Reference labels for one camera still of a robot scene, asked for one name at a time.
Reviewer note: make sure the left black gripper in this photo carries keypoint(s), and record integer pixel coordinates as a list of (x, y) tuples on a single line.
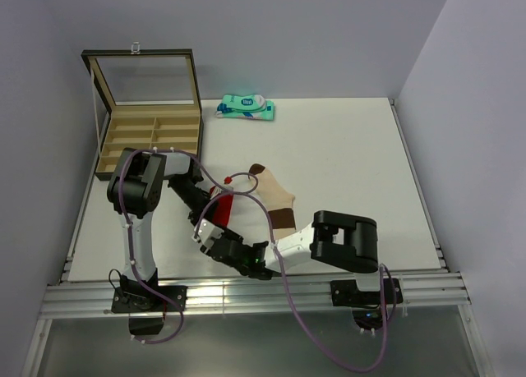
[(195, 215)]

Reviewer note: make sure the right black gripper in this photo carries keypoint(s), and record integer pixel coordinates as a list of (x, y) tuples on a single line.
[(228, 233)]

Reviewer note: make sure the red sock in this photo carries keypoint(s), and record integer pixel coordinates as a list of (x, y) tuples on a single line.
[(223, 207)]

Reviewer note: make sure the beige brown striped sock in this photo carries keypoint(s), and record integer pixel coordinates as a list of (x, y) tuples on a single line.
[(278, 201)]

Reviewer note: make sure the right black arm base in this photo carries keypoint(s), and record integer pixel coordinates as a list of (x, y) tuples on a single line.
[(366, 306)]

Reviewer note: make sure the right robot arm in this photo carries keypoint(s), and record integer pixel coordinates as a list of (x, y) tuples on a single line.
[(343, 241)]

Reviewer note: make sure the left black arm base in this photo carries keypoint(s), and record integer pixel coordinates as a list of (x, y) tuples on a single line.
[(146, 315)]

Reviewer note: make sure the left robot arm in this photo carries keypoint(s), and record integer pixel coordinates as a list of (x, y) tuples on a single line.
[(135, 189)]

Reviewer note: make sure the teal patterned folded socks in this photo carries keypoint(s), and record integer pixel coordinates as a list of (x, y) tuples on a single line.
[(250, 107)]

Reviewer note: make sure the black compartment organizer box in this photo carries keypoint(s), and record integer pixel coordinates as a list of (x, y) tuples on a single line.
[(152, 100)]

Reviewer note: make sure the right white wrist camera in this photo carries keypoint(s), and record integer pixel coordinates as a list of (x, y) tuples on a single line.
[(206, 233)]

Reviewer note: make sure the aluminium front rail frame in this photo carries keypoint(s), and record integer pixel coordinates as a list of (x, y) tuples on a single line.
[(345, 155)]

